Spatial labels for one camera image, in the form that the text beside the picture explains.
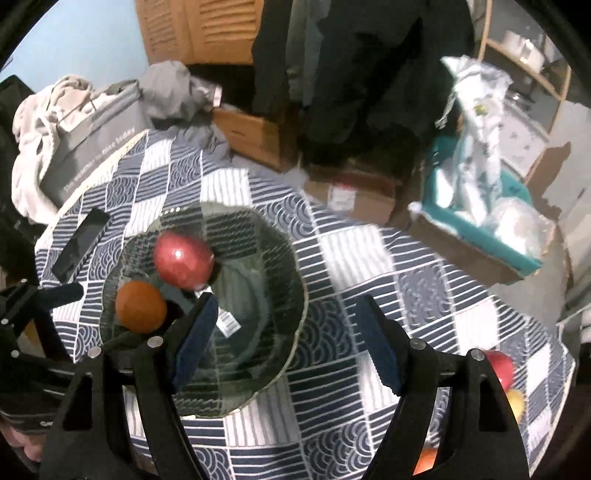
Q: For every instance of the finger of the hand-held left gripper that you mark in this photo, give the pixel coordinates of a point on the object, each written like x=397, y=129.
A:
x=60, y=294
x=121, y=340

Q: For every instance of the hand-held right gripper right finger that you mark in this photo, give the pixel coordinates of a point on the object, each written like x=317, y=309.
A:
x=378, y=341

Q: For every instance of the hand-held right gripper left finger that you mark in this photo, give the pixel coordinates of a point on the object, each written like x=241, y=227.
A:
x=196, y=337

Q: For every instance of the orange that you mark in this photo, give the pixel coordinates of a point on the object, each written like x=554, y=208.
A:
x=425, y=461
x=138, y=307

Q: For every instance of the dark glass bowl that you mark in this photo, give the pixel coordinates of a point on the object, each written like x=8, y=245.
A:
x=258, y=295

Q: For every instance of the red apple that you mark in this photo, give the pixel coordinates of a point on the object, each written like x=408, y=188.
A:
x=182, y=261
x=503, y=369

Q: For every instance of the yellow pear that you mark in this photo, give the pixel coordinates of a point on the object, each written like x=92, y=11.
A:
x=516, y=406

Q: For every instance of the person's left hand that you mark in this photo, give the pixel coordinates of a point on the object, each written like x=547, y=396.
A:
x=21, y=445

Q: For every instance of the black phone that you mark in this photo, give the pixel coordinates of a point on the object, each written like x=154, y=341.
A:
x=81, y=244

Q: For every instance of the blue white patterned tablecloth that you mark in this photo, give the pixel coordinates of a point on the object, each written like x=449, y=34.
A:
x=351, y=258

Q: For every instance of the torn cardboard box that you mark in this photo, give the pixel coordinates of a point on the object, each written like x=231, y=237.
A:
x=461, y=258

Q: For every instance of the cardboard box with label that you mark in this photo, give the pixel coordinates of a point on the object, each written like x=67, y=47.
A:
x=369, y=198

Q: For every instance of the teal basket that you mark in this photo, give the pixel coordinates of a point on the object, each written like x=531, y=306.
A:
x=489, y=244

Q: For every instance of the grey fabric bag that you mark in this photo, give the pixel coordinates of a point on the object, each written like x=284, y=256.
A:
x=92, y=138

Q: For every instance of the clear plastic bag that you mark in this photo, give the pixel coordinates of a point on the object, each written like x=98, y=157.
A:
x=517, y=226

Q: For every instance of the beige cloth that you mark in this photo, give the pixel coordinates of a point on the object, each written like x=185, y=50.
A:
x=32, y=115

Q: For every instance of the brown box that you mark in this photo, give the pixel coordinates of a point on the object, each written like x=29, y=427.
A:
x=249, y=134

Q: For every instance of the white printed rice bag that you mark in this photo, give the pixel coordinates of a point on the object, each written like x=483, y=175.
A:
x=480, y=138

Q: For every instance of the grey cloth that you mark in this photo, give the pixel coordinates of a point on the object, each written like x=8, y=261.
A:
x=171, y=92

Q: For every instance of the white patterned storage box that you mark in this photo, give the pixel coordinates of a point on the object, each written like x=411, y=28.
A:
x=521, y=134

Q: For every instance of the dark hanging coat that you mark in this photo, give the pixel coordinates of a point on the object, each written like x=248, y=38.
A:
x=369, y=69

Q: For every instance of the wooden louvered cabinet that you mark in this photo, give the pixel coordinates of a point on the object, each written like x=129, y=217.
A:
x=217, y=27

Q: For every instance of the wooden shelf rack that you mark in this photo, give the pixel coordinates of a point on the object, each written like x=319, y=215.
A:
x=526, y=64

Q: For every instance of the white pot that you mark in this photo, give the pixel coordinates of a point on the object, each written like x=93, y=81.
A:
x=521, y=46

